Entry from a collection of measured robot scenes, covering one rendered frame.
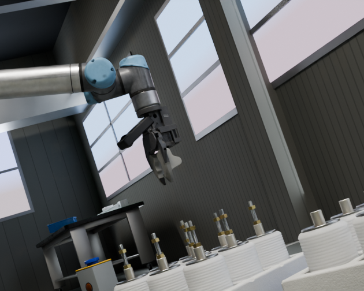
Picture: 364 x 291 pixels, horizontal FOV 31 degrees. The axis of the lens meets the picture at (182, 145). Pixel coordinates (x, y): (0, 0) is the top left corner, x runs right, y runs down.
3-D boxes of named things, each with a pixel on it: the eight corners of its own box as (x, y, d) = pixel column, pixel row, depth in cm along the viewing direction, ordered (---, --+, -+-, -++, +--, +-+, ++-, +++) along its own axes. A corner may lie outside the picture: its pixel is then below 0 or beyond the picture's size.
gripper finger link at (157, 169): (179, 181, 183) (171, 148, 183) (161, 186, 180) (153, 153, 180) (173, 181, 185) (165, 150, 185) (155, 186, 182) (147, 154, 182)
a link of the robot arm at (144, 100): (137, 92, 177) (125, 102, 184) (143, 108, 177) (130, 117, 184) (160, 88, 181) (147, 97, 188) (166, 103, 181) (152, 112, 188)
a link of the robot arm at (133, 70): (115, 66, 187) (144, 58, 188) (127, 102, 186) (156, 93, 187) (115, 59, 179) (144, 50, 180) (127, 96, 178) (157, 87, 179)
